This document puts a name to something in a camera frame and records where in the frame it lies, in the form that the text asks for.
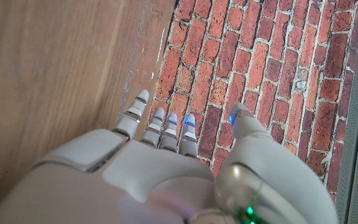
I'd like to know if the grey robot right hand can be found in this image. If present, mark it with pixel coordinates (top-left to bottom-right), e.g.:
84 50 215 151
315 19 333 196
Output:
0 89 340 224

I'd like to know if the red brick print backdrop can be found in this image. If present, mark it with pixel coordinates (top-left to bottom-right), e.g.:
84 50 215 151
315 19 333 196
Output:
147 0 358 203

